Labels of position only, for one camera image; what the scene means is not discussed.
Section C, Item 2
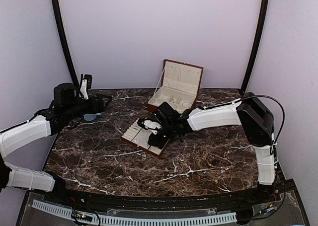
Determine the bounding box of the white slotted cable duct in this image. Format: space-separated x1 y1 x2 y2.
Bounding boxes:
31 200 237 226

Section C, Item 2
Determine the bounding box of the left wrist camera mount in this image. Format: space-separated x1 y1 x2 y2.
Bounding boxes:
79 74 92 100

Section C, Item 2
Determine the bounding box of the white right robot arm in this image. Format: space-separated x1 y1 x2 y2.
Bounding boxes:
138 92 286 203

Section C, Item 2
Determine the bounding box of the red open jewelry box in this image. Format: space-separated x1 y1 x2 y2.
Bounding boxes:
147 59 204 113

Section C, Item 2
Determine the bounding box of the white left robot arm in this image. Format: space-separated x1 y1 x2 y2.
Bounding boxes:
0 79 112 204

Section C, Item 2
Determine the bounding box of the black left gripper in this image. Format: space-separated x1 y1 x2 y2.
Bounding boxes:
64 93 112 120

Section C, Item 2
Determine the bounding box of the black corner frame post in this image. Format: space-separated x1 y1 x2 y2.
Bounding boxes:
239 0 269 96
51 0 80 87

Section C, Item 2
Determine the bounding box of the black corner frame post right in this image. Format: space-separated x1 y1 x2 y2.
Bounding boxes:
239 0 269 96

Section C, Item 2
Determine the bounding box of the light blue ceramic mug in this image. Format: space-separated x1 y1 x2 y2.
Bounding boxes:
83 113 102 122

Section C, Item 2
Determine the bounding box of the black corner frame post left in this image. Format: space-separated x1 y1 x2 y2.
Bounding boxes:
51 0 80 87

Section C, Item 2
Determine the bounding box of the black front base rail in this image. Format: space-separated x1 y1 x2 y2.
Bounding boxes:
46 187 283 211

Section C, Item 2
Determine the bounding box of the red jewelry tray insert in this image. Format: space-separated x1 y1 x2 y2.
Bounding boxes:
121 118 169 158

